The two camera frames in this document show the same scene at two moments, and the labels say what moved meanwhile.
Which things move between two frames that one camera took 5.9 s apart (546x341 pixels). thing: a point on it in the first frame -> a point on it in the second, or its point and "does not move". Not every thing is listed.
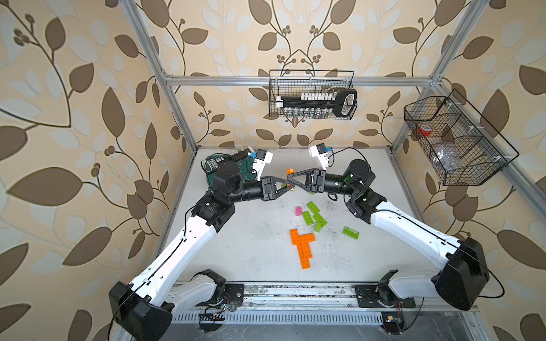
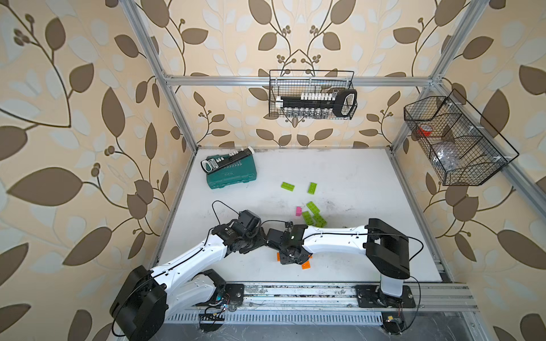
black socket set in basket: [343, 103] does not move
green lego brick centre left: [308, 218] does not move
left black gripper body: [265, 193] -> [257, 239]
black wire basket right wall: [463, 146] does not move
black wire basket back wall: [293, 82] does not move
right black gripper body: [320, 182] -> [285, 258]
